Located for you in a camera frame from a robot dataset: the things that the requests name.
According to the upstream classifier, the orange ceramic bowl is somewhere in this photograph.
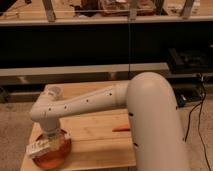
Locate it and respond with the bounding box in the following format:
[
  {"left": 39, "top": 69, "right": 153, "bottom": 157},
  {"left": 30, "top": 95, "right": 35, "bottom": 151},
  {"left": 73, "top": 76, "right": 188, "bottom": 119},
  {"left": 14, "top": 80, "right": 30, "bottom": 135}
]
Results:
[{"left": 33, "top": 130, "right": 72, "bottom": 170}]

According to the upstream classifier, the orange carrot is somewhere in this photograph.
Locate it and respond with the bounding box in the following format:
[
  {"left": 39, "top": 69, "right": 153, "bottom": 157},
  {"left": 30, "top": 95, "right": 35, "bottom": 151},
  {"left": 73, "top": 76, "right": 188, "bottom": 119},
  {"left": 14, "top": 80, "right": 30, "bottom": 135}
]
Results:
[{"left": 112, "top": 125, "right": 130, "bottom": 132}]

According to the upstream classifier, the black box on floor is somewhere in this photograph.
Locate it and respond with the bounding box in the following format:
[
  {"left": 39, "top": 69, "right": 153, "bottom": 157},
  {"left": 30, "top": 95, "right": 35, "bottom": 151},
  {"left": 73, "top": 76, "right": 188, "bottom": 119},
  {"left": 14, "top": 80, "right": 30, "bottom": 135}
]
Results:
[{"left": 166, "top": 48, "right": 213, "bottom": 74}]

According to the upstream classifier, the black cable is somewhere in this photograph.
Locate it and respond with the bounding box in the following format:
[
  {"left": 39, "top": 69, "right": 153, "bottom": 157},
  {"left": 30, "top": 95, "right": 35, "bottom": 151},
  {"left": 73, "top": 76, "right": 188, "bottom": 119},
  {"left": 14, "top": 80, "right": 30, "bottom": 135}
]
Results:
[{"left": 184, "top": 73, "right": 213, "bottom": 171}]

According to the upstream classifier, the long grey shelf unit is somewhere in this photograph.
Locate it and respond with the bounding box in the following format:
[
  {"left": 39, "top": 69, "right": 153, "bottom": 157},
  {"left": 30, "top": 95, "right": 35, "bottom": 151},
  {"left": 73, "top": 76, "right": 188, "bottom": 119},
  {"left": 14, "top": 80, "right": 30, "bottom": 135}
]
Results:
[{"left": 0, "top": 0, "right": 213, "bottom": 86}]

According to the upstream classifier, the clear plastic cup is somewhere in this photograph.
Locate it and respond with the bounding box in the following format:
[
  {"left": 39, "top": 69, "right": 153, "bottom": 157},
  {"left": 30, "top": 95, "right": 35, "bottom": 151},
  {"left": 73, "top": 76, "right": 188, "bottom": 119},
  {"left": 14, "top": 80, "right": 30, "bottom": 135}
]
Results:
[{"left": 47, "top": 86, "right": 62, "bottom": 100}]

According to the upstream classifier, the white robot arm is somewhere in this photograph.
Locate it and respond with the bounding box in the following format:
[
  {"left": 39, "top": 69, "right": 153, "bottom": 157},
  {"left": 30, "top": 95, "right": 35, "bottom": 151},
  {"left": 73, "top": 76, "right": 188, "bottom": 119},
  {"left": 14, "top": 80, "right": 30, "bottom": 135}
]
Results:
[{"left": 30, "top": 72, "right": 190, "bottom": 171}]

